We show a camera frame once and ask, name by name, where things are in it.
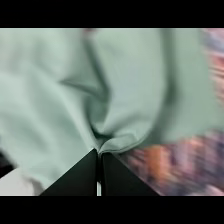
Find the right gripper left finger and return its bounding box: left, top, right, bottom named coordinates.
left=39, top=148, right=99, bottom=197

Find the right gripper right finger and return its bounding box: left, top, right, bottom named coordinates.
left=100, top=151, right=160, bottom=197

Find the pale green shirt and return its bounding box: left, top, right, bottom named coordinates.
left=0, top=28, right=224, bottom=194

